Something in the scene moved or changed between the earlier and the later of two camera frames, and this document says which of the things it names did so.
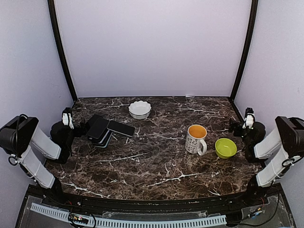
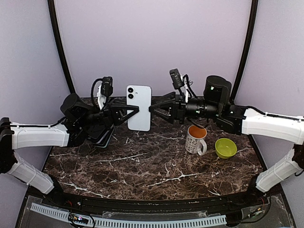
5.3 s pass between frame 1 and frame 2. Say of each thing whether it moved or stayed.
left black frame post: stayed
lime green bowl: stayed
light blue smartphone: moved
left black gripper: moved
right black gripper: moved
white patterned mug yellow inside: stayed
